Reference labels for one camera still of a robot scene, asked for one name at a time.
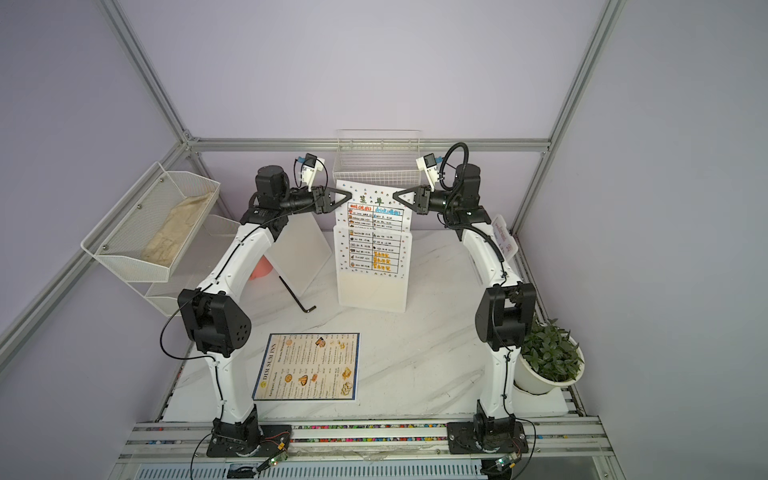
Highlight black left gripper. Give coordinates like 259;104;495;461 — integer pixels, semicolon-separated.
279;187;352;218

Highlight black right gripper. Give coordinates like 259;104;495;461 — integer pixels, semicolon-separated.
395;186;460;219

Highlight dotted table price menu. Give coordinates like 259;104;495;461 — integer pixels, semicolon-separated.
334;180;413;280

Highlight large white board front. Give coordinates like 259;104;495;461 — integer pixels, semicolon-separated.
334;226;413;313

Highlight large white board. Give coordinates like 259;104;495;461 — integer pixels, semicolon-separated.
334;226;413;313
265;213;332;296

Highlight narrow white rack box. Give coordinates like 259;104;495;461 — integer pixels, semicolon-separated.
488;214;520;265

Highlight small special menu flyer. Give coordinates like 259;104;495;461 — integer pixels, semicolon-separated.
493;221;516;259

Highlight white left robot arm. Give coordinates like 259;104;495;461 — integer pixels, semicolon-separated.
161;165;352;427

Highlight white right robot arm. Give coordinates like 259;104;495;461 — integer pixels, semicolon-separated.
392;142;536;425

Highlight large white board rear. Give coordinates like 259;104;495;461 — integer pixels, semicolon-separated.
265;213;332;296

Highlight pink plastic cup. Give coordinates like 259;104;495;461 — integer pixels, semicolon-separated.
249;256;273;280

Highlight black allen key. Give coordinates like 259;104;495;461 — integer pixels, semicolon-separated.
278;276;317;314

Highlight beige cloth in shelf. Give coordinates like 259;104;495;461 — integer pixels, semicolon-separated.
141;193;212;267

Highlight large dim sum menu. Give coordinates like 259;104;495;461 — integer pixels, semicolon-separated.
252;333;360;402

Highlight upper white mesh shelf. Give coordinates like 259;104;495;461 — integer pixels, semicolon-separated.
81;163;220;283

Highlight potted green plant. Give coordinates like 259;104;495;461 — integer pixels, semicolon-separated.
514;318;585;395

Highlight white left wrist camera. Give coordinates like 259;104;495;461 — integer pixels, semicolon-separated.
295;153;326;191

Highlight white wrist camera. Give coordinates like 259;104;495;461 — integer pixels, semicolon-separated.
416;153;443;191
295;153;326;191

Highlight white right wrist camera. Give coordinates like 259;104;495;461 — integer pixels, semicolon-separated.
416;153;443;191

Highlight white wire wall basket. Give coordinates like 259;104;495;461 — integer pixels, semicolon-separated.
333;129;424;189

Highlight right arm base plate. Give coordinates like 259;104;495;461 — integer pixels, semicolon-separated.
446;421;529;454

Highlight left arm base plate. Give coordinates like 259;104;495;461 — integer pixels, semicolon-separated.
206;419;292;458

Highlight aluminium front rail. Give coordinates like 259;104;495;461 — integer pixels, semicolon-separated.
118;416;615;464

